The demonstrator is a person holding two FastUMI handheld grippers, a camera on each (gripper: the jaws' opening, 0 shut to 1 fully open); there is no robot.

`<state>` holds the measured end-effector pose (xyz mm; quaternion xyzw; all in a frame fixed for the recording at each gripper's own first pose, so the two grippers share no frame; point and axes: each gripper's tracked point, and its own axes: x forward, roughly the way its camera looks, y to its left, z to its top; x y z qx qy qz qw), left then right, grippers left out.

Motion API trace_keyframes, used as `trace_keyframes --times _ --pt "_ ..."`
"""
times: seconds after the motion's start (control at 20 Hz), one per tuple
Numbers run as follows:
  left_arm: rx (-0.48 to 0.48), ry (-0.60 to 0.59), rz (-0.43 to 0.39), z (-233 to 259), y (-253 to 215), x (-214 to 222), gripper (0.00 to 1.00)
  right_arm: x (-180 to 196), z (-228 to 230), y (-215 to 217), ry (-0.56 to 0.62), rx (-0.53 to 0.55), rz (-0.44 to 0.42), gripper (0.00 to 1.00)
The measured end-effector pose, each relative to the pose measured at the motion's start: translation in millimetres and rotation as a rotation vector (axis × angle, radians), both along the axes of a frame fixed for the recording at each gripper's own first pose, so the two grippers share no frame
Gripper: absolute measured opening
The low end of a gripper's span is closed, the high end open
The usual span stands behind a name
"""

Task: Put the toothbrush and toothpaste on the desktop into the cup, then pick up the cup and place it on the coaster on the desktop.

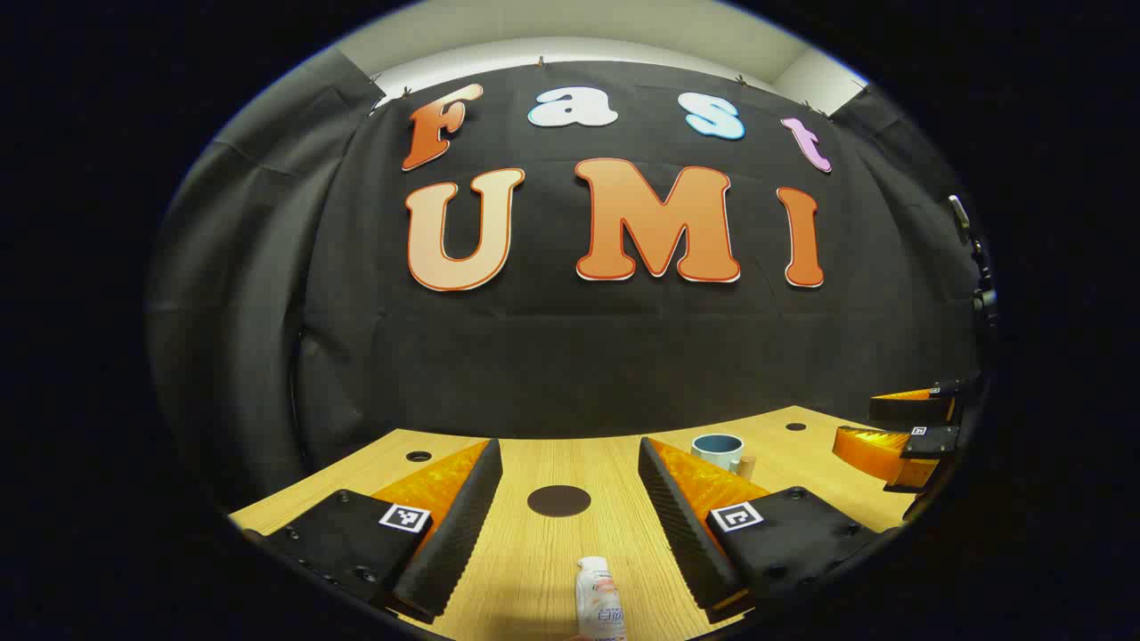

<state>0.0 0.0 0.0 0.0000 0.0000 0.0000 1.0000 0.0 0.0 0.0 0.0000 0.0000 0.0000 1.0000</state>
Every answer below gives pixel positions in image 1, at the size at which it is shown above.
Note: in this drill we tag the white toothpaste tube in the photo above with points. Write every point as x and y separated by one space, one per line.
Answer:
595 605

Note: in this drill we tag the dark round coaster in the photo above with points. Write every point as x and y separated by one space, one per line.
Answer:
559 501

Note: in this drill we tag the wooden desktop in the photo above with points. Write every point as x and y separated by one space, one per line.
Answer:
525 570

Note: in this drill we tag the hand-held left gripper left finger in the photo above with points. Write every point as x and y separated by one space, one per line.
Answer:
459 534

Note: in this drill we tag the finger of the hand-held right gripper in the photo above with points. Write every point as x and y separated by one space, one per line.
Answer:
868 454
904 409

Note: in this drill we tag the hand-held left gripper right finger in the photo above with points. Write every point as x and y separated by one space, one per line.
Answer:
681 534

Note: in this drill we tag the black backdrop cloth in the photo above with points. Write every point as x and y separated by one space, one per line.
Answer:
579 356

